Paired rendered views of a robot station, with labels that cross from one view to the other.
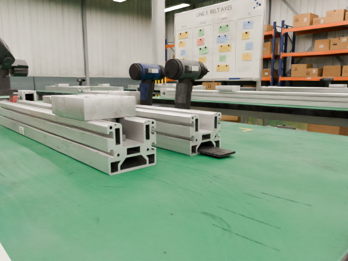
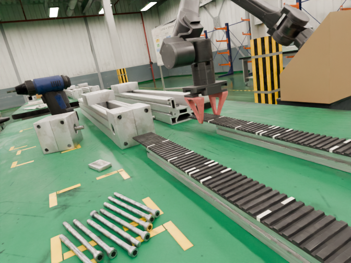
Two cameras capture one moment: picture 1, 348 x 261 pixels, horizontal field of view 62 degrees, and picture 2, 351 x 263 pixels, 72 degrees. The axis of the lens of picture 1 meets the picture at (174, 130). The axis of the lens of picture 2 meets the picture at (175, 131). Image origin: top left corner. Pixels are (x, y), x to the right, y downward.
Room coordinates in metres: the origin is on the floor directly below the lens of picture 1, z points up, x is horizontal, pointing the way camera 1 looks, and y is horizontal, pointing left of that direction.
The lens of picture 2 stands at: (1.83, 0.80, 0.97)
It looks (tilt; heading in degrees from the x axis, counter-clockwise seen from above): 16 degrees down; 197
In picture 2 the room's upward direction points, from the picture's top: 10 degrees counter-clockwise
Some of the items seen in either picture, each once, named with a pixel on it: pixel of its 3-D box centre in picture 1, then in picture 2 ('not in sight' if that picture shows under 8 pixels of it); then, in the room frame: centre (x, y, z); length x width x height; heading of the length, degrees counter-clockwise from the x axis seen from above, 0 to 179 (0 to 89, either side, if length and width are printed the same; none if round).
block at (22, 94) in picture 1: (25, 97); not in sight; (2.02, 1.03, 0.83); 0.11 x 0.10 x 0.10; 136
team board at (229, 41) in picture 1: (213, 78); not in sight; (4.09, -0.55, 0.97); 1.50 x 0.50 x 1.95; 43
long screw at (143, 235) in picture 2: not in sight; (121, 222); (1.60, 0.63, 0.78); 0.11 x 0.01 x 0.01; 61
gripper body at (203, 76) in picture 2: (2, 84); (203, 76); (1.21, 0.71, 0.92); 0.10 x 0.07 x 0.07; 132
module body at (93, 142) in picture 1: (51, 122); (141, 101); (0.79, 0.34, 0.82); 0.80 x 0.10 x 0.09; 42
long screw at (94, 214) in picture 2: not in sight; (113, 227); (1.61, 0.63, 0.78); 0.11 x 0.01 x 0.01; 61
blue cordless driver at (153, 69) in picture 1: (153, 93); (45, 107); (1.09, 0.08, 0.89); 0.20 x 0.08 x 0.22; 141
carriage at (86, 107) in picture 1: (92, 112); (124, 90); (0.60, 0.17, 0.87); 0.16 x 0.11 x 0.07; 42
